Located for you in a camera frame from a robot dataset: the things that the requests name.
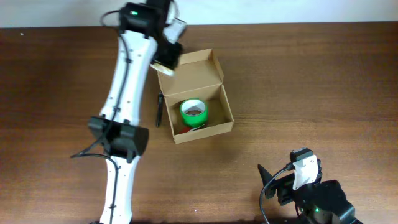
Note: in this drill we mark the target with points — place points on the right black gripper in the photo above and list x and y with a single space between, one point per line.
280 189

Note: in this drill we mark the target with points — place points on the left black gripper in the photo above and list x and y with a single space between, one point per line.
168 58

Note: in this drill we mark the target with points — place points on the yellow sticky note pad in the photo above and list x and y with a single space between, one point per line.
162 69

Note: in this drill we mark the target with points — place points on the brown cardboard box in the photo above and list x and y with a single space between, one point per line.
198 75

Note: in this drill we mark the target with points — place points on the green tape roll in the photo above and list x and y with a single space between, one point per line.
194 112

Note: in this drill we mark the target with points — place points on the orange black stapler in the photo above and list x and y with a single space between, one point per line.
190 129

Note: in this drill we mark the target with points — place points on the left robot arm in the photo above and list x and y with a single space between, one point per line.
146 39

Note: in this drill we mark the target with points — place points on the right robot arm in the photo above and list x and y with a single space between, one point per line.
322 203

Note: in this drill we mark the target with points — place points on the black pen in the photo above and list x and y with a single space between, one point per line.
159 109

